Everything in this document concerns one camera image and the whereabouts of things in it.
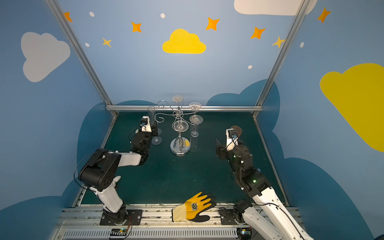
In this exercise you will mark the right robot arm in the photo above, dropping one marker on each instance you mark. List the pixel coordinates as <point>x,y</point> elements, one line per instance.
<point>281,224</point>

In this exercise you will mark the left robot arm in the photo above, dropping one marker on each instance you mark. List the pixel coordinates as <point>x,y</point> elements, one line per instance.
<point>99,175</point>

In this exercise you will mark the left controller board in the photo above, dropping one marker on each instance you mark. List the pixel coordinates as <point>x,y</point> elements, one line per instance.
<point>118,234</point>

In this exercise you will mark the aluminium rail base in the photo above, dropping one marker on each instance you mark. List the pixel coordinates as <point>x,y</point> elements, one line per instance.
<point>156,223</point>

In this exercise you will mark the small white plush toy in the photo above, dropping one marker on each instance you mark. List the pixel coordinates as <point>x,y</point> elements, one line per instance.
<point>115,180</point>

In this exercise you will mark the horizontal aluminium frame bar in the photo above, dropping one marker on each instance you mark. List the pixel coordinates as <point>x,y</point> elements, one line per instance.
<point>140,108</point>

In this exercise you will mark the right controller board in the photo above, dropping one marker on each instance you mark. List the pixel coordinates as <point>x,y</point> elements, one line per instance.
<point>244,233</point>

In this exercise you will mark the brown oval pad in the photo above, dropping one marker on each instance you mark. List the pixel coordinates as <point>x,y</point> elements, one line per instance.
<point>236,130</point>

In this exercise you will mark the left aluminium frame post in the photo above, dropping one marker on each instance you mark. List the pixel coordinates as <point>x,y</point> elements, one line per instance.
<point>59,15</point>

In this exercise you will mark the yellow black work glove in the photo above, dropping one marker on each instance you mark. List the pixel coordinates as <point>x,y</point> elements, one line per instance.
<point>192,209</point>

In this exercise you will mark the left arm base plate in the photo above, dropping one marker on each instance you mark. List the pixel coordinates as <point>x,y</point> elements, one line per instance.
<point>121,218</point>

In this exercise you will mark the right aluminium frame post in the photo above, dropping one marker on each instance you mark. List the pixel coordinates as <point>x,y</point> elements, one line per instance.
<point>290,37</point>

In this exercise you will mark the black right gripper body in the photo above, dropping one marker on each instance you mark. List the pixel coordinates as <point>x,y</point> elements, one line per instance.
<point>222,150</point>

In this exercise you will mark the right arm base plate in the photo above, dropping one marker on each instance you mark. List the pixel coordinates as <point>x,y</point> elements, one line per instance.
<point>230,217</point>

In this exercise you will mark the aluminium frame post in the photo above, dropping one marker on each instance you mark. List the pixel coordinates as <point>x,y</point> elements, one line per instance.
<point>290,37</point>
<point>59,15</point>

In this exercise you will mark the controller board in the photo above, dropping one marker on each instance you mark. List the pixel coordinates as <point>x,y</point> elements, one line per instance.
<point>244,233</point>
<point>118,234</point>

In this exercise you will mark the chrome wine glass rack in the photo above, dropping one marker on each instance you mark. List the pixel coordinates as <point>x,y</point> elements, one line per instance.
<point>178,115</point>

